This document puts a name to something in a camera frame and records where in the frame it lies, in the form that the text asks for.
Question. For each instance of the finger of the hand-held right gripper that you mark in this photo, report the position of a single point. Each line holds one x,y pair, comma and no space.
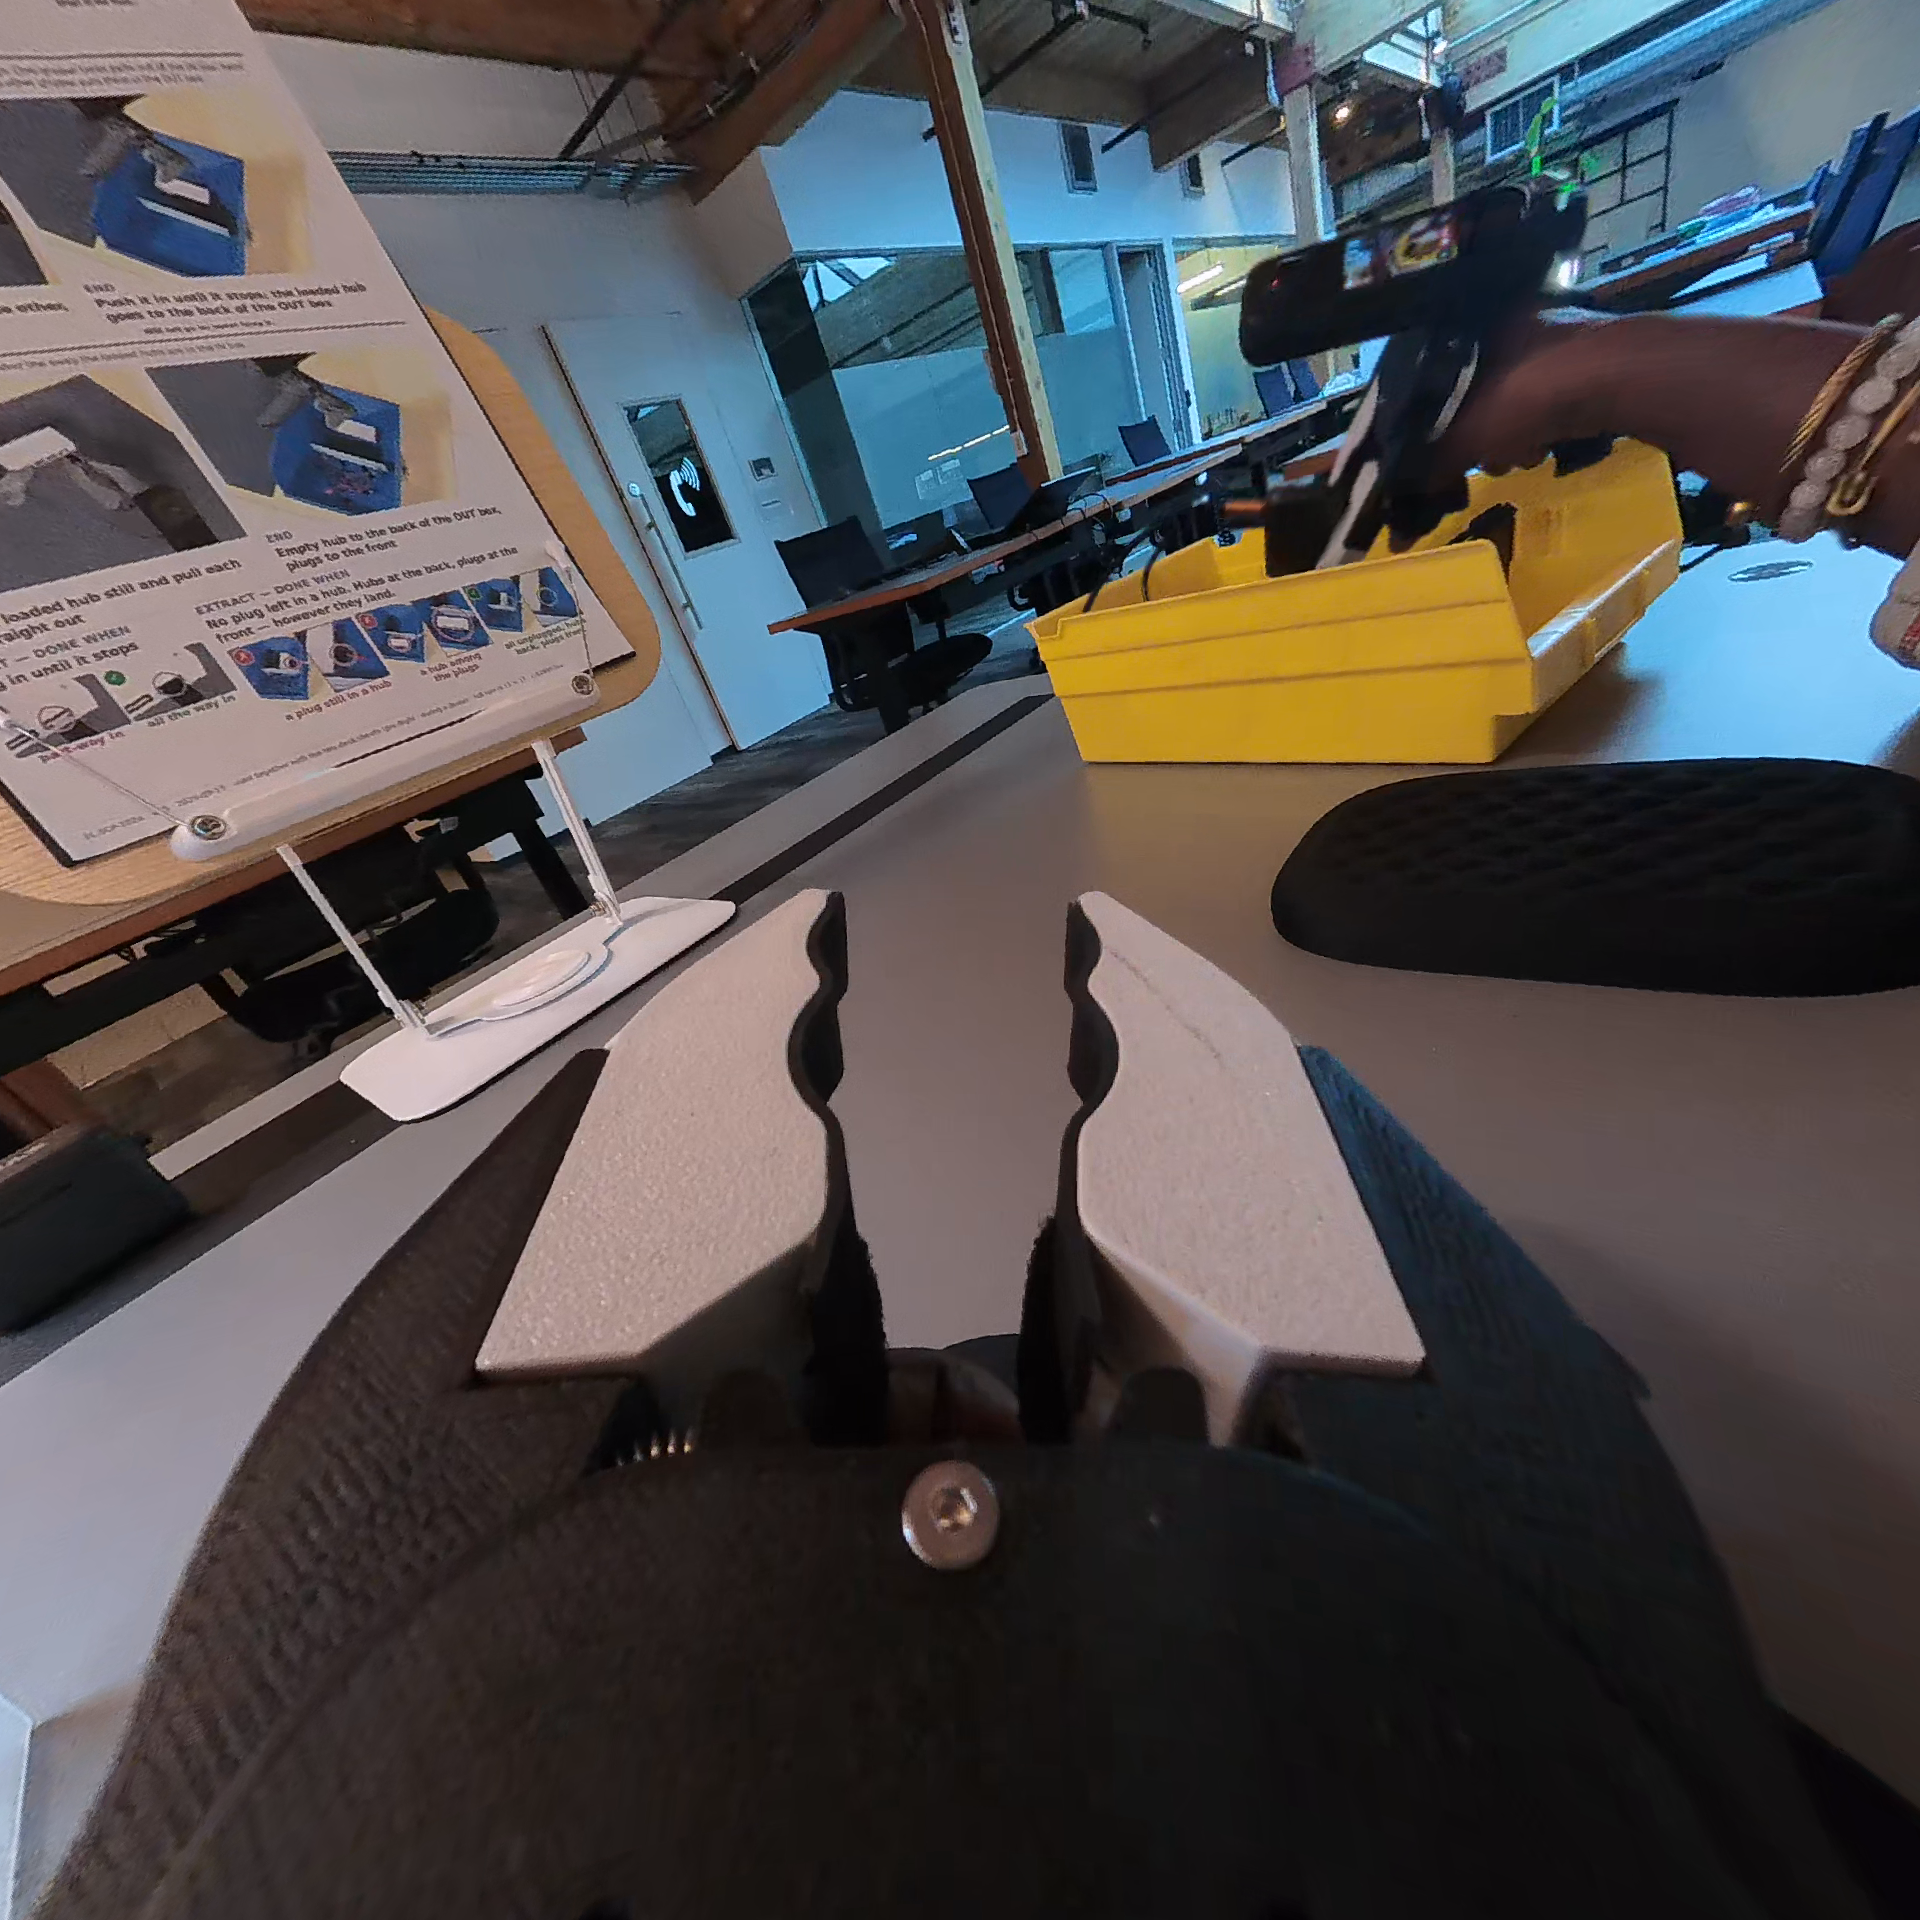
1370,493

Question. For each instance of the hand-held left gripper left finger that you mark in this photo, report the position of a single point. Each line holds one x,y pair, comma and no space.
674,1200

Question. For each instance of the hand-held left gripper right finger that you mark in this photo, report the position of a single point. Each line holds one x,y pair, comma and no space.
1229,1200

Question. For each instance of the yellow plastic bin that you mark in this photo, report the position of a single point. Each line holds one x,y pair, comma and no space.
1292,660

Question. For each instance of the person's right forearm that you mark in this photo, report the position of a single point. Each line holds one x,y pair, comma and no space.
1899,493

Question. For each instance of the person's right hand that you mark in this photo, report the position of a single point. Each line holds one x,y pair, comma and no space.
1634,384

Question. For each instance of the black mesh wrist rest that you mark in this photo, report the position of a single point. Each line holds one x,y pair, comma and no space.
1621,878

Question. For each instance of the wooden office desk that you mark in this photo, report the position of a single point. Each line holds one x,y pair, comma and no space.
899,589

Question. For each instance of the black office chair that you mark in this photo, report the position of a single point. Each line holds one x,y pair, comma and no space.
842,562

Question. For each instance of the black bag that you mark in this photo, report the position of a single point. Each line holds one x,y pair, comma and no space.
76,1229

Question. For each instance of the white phone booth door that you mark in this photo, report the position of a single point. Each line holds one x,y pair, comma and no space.
684,481

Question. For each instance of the instruction sheet board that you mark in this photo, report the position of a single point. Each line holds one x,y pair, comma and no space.
228,453

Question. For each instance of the wooden support post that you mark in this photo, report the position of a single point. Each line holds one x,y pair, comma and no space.
984,227

